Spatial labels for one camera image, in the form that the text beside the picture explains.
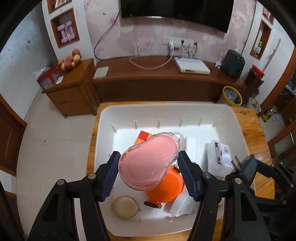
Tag clear plastic labelled box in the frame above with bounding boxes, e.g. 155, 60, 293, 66
206, 140, 233, 179

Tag round beige compact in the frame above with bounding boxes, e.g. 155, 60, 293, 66
112, 196, 139, 218

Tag pink egg-shaped sponge case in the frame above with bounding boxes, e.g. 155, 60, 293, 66
118, 133, 182, 191

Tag orange blue round tape measure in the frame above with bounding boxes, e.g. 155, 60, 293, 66
144, 165, 184, 209

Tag white wall charger plug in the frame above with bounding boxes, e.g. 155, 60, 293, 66
231, 156, 242, 171

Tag white curved plastic case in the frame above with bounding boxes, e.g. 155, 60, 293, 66
169, 186, 200, 217

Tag white rectangular plastic case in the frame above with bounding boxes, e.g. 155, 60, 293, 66
185, 137, 197, 163

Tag colourful rubik's cube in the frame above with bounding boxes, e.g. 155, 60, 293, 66
135, 131, 153, 145

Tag yellow waste bin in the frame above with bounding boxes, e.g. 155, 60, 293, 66
218, 86, 242, 107

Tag red-lidded dark container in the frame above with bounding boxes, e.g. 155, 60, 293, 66
242, 65, 264, 105

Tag wooden door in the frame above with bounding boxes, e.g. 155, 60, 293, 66
0, 95, 27, 176

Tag black speaker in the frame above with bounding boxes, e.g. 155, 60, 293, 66
220, 50, 245, 79

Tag wooden tv cabinet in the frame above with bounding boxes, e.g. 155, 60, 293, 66
42, 57, 246, 117

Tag white paper pad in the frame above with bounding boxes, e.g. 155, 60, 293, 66
93, 66, 109, 79

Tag red tissue box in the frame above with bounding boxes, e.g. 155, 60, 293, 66
37, 65, 62, 90

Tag bowl of peaches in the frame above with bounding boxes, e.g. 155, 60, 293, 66
57, 49, 82, 72

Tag white power strip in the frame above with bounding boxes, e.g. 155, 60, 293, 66
162, 36, 195, 48

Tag pink dumbbells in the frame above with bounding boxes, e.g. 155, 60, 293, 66
57, 21, 77, 44

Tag black television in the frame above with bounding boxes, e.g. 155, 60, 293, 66
120, 0, 234, 33

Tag white charger cable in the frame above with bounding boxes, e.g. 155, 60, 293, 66
128, 41, 175, 70

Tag black cable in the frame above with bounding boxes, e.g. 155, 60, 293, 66
93, 9, 122, 60

